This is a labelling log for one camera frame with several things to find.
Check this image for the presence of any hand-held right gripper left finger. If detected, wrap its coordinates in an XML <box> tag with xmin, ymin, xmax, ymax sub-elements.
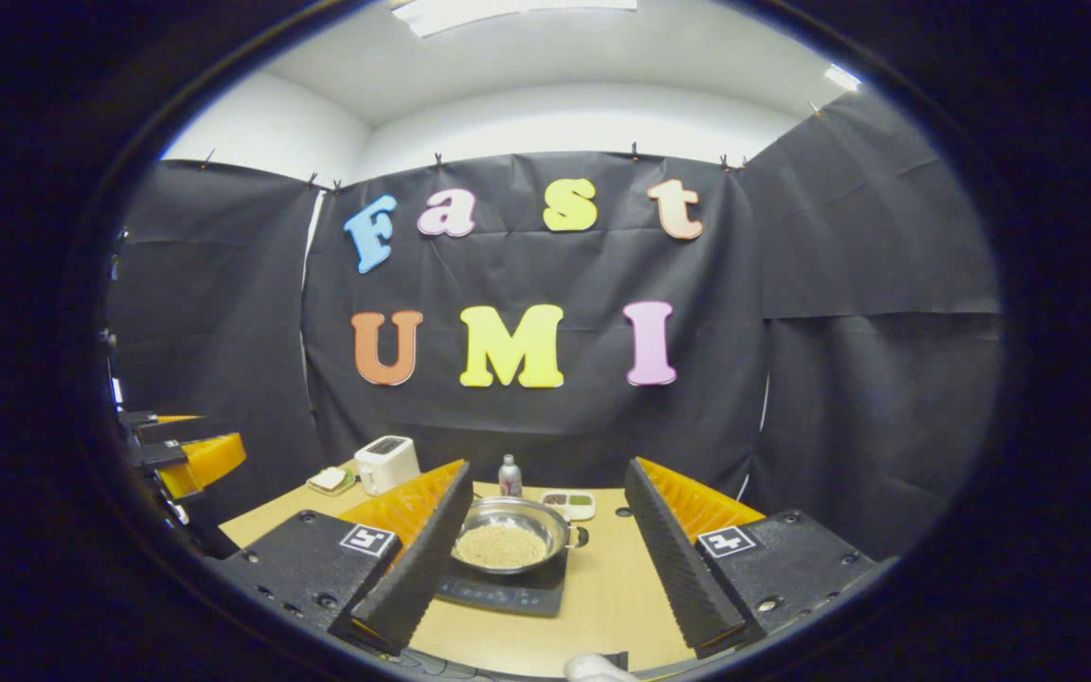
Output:
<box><xmin>209</xmin><ymin>459</ymin><xmax>475</xmax><ymax>657</ymax></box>

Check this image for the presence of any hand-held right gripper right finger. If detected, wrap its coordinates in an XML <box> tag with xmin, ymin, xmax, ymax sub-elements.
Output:
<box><xmin>624</xmin><ymin>457</ymin><xmax>878</xmax><ymax>659</ymax></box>

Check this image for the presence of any pile of soybeans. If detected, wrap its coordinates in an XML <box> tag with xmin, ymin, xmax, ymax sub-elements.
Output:
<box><xmin>454</xmin><ymin>524</ymin><xmax>548</xmax><ymax>569</ymax></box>

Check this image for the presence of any black induction cooktop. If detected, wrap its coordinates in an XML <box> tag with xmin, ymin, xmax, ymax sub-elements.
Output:
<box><xmin>435</xmin><ymin>545</ymin><xmax>570</xmax><ymax>618</ymax></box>

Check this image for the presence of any stainless steel pot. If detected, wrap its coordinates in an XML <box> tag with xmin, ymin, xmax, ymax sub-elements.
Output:
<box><xmin>451</xmin><ymin>496</ymin><xmax>589</xmax><ymax>576</ymax></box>

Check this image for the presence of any white toaster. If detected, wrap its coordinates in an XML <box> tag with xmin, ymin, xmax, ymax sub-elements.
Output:
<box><xmin>354</xmin><ymin>435</ymin><xmax>420</xmax><ymax>496</ymax></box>

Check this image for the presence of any white divided seasoning dish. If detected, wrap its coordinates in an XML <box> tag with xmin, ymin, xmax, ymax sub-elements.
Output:
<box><xmin>539</xmin><ymin>490</ymin><xmax>597</xmax><ymax>522</ymax></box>

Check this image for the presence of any white rectangular plate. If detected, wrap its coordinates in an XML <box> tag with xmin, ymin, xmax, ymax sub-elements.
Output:
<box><xmin>306</xmin><ymin>466</ymin><xmax>357</xmax><ymax>497</ymax></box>

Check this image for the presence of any black backdrop cloth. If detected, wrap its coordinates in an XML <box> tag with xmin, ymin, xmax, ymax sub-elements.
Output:
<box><xmin>105</xmin><ymin>90</ymin><xmax>1003</xmax><ymax>569</ymax></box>

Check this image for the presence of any large ceiling light panel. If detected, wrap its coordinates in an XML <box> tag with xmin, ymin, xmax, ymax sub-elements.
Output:
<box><xmin>392</xmin><ymin>0</ymin><xmax>638</xmax><ymax>37</ymax></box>

